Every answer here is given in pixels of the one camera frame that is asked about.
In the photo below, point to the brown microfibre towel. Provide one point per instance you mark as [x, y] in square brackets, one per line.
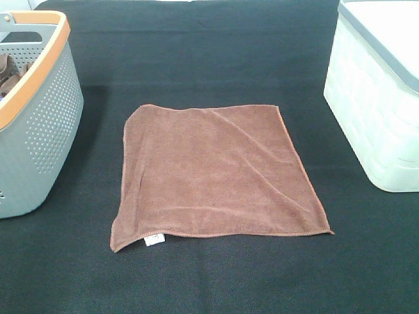
[213, 172]

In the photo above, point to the white plastic storage box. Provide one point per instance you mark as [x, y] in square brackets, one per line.
[372, 88]

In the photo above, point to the brown towel in basket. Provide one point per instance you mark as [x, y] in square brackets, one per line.
[10, 77]

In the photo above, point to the black table mat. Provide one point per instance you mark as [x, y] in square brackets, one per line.
[57, 259]

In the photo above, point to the grey perforated laundry basket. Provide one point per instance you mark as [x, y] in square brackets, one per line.
[41, 114]

